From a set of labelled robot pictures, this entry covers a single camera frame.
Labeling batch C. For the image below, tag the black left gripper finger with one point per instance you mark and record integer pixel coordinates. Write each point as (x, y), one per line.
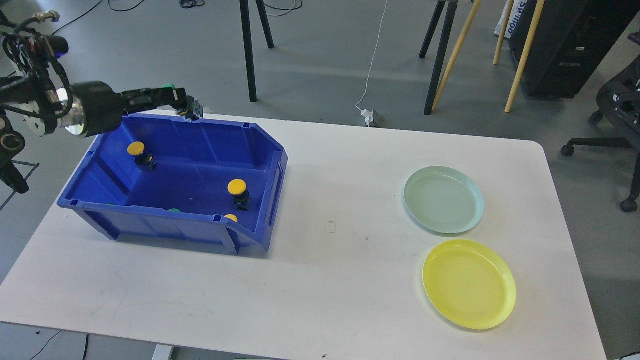
(178, 99)
(191, 113)

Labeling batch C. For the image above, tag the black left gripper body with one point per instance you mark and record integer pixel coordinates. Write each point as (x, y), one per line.
(97, 109)

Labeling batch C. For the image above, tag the yellow push button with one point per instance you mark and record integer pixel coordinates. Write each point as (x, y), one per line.
(239, 190)
(142, 159)

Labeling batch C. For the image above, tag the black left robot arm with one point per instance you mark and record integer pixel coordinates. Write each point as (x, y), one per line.
(43, 93)

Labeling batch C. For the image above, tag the yellow push button front edge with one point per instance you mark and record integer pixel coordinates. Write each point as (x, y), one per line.
(232, 217)

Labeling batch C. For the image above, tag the light green plate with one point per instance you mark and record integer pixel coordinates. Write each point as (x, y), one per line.
(443, 200)

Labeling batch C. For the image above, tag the yellow plate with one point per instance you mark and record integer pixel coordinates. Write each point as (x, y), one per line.
(469, 284)

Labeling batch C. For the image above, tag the blue plastic storage bin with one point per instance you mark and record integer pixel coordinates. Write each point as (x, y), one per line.
(195, 161)

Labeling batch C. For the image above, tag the black tripod stand left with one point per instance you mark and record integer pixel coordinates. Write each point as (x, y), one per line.
(248, 42)

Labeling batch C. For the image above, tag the black tripod stand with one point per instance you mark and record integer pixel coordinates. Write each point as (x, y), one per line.
(248, 42)
(447, 8)

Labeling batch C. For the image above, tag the black tripod stand right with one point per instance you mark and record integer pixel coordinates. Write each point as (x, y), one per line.
(447, 8)

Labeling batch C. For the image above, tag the white printed bag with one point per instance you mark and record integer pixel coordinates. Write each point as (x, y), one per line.
(511, 16)

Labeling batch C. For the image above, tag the black cabinet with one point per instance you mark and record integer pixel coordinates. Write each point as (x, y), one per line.
(571, 40)

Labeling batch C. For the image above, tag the black office chair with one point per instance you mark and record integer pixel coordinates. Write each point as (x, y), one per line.
(618, 102)

